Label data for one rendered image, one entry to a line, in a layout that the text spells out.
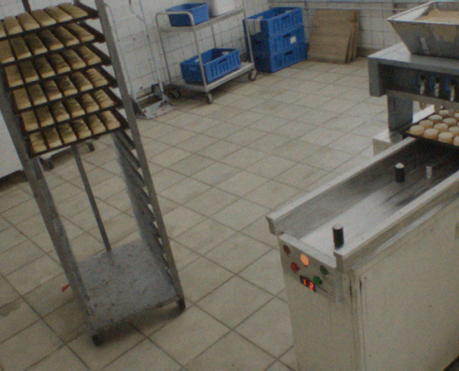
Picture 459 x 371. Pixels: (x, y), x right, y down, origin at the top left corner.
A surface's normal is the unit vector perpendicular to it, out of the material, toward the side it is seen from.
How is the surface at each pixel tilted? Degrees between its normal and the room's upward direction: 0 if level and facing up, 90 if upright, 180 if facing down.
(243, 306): 0
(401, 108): 90
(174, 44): 90
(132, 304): 0
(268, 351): 0
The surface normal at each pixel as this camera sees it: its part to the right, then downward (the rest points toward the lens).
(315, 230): -0.18, -0.87
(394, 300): 0.58, 0.29
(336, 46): -0.74, 0.05
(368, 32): -0.73, 0.44
